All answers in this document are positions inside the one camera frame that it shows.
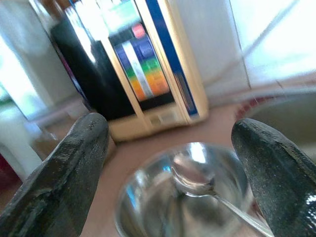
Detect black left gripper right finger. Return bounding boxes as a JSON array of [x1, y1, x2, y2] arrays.
[[231, 118, 316, 237]]

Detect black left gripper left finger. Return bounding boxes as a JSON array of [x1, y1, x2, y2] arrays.
[[0, 112, 110, 237]]

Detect steel spoon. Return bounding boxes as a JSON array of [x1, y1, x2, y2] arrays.
[[172, 147, 275, 237]]

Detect shiny steel bowl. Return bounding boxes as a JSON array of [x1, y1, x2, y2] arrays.
[[114, 141, 276, 237]]

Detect clear jar brown contents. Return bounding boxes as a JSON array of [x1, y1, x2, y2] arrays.
[[23, 98, 117, 163]]

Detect white filter canister green band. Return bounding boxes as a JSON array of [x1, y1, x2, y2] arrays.
[[0, 106, 44, 182]]

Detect dark red container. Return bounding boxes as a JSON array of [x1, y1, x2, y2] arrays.
[[0, 153, 23, 191]]

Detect steel sink basin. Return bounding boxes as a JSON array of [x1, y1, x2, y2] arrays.
[[234, 92, 316, 161]]

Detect beige water ionizer machine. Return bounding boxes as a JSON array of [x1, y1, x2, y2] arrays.
[[50, 0, 210, 143]]

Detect thin white hose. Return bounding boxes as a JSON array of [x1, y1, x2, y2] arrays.
[[240, 0, 301, 54]]

